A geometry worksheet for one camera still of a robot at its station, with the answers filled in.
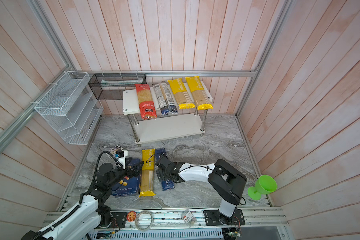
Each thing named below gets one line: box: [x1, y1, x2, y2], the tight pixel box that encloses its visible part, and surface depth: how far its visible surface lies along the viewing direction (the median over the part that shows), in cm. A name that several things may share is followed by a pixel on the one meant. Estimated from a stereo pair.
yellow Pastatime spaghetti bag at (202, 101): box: [185, 76, 214, 111], surface depth 81 cm
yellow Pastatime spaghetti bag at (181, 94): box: [167, 78, 196, 110], surface depth 81 cm
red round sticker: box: [126, 211, 137, 222], surface depth 76 cm
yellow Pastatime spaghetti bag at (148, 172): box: [139, 148, 156, 198], surface depth 87 cm
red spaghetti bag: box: [135, 83, 158, 120], surface depth 79 cm
